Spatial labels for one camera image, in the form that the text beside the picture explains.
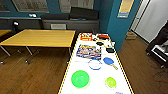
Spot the green plate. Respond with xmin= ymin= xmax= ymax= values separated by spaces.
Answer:
xmin=70 ymin=69 xmax=91 ymax=89

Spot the small lime green bowl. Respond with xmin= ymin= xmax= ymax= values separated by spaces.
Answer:
xmin=104 ymin=76 xmax=118 ymax=90

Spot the yellow gaming table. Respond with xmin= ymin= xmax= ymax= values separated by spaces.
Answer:
xmin=57 ymin=31 xmax=136 ymax=94

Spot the orange game pack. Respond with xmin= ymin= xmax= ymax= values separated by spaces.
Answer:
xmin=79 ymin=32 xmax=94 ymax=42

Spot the black paddle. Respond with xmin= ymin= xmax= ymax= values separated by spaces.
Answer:
xmin=105 ymin=47 xmax=116 ymax=54
xmin=95 ymin=40 xmax=106 ymax=47

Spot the white bowl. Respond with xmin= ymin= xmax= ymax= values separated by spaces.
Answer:
xmin=87 ymin=58 xmax=103 ymax=71

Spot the red and black game piece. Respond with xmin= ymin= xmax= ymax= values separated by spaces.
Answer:
xmin=97 ymin=33 xmax=111 ymax=40

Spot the dark grey sofa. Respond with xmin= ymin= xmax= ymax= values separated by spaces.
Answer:
xmin=40 ymin=6 xmax=101 ymax=34
xmin=0 ymin=16 xmax=44 ymax=32

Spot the interior glass window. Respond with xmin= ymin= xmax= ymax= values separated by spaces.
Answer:
xmin=58 ymin=0 xmax=95 ymax=10
xmin=10 ymin=0 xmax=50 ymax=13
xmin=0 ymin=0 xmax=11 ymax=13

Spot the low wooden table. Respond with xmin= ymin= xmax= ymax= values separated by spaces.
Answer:
xmin=0 ymin=28 xmax=77 ymax=64
xmin=0 ymin=29 xmax=14 ymax=38

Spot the black wheeled cart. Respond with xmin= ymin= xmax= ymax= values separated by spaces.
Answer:
xmin=145 ymin=28 xmax=168 ymax=69

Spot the yellow wall sign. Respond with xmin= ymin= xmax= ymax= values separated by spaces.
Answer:
xmin=117 ymin=0 xmax=135 ymax=19

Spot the white wall outlet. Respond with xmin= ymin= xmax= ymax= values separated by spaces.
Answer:
xmin=28 ymin=13 xmax=38 ymax=18

